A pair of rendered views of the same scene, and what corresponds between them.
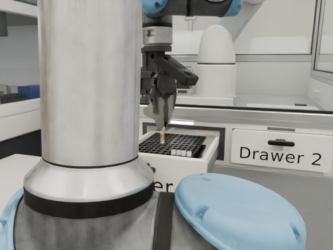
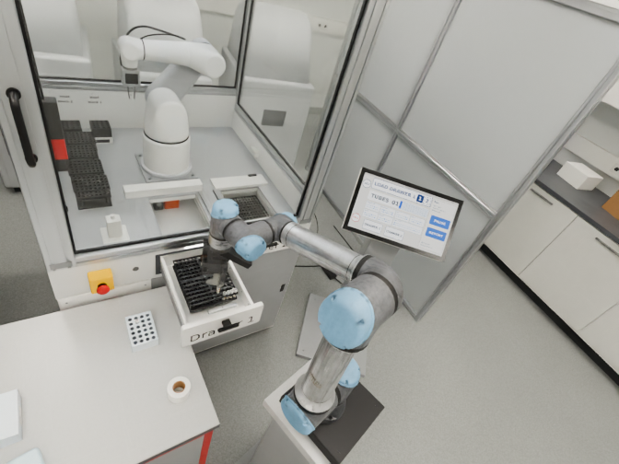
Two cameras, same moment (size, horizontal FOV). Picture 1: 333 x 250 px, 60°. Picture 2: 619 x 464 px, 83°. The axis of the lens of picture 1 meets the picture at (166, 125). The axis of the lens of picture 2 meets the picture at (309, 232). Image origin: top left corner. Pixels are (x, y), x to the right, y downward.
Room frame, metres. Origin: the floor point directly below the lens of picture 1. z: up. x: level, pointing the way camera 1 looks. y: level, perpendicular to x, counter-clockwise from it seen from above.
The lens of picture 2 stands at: (0.17, 0.58, 1.97)
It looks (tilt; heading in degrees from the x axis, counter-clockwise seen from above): 40 degrees down; 298
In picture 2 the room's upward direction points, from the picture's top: 20 degrees clockwise
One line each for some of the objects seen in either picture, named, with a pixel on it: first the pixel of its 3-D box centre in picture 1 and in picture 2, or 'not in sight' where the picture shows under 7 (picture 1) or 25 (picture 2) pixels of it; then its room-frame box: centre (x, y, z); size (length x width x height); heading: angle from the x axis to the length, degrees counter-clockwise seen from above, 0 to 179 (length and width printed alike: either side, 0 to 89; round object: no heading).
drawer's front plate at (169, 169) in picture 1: (146, 175); (223, 323); (0.65, 0.05, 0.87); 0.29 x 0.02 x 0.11; 72
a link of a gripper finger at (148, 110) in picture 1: (152, 112); (215, 281); (0.73, 0.04, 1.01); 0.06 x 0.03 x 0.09; 52
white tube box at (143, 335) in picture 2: not in sight; (141, 330); (0.84, 0.24, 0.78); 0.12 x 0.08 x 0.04; 161
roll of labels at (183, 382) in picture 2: not in sight; (179, 389); (0.59, 0.26, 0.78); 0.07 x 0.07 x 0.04
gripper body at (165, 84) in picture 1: (155, 70); (216, 256); (0.75, 0.03, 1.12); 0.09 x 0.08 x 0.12; 52
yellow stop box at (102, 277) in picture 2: not in sight; (101, 281); (1.04, 0.27, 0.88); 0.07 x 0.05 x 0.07; 72
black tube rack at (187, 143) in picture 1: (170, 153); (204, 282); (0.84, -0.01, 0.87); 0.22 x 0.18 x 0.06; 162
